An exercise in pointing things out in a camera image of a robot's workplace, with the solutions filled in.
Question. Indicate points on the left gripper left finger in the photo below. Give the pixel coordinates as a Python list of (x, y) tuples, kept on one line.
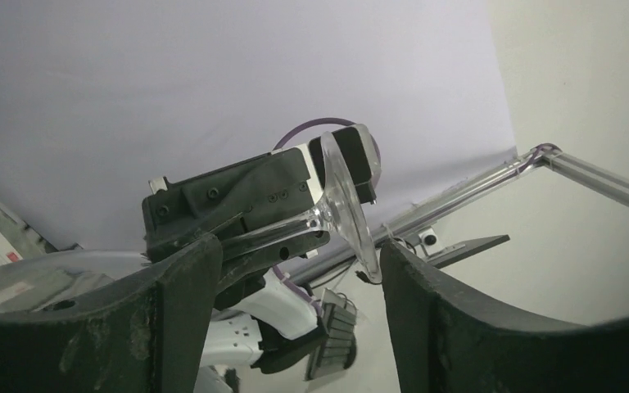
[(149, 344)]

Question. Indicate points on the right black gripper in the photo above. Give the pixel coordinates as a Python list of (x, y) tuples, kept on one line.
[(230, 202)]

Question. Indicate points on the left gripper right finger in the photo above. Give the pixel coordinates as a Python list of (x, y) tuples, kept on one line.
[(447, 336)]

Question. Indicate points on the clear glass edge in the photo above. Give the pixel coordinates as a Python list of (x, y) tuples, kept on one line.
[(58, 285)]

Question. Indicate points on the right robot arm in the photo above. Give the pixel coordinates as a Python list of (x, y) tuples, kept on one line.
[(277, 325)]

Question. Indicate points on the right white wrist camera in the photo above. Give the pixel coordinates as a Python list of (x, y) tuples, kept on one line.
[(360, 152)]

